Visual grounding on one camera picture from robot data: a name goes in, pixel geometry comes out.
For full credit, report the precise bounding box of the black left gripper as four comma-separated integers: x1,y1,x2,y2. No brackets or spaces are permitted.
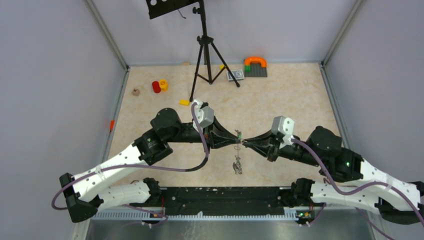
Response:
166,115,241,154

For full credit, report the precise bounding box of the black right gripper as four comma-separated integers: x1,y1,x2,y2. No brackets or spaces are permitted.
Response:
242,128,322,167

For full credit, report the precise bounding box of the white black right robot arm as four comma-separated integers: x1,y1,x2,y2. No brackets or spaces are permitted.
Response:
242,126,424,225

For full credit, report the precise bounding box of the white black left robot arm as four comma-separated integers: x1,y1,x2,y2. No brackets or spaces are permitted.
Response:
59,103,241,223

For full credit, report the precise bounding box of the yellow lego brick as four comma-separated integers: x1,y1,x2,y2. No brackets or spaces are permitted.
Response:
179,99,190,106

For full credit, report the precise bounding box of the blue playing card box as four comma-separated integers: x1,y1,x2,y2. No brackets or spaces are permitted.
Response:
226,69,245,82

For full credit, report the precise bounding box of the black tripod stand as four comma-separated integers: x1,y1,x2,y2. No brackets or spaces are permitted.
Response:
189,0,241,102

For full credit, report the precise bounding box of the yellow plastic cylinder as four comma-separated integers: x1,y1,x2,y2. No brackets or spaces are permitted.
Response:
159,79,169,92

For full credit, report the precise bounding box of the green lego brick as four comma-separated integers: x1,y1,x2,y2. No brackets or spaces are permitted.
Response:
244,65,251,73

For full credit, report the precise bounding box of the grey lego baseplate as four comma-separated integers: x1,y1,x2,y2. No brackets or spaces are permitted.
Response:
244,63,268,78

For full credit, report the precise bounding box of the red plastic cylinder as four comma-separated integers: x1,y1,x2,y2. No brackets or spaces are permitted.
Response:
151,81,162,94

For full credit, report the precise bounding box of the orange plastic arch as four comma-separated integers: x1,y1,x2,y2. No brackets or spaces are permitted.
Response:
244,56,268,68

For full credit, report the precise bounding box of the small wooden block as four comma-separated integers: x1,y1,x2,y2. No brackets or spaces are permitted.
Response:
131,88,141,97

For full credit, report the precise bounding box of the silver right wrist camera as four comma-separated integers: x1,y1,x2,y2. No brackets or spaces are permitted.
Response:
271,115,295,149

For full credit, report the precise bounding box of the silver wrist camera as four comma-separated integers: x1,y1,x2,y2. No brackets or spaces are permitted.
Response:
191,99,215,132
271,115,295,149

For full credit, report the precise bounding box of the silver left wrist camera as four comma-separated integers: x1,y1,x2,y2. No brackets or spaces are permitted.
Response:
191,99,215,132

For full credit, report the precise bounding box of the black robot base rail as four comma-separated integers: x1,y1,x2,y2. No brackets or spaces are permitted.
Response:
132,178,325,224

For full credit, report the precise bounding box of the black perforated mount plate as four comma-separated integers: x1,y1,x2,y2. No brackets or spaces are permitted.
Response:
146,0,199,20

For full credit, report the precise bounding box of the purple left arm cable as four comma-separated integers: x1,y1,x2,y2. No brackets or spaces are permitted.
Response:
51,103,210,220

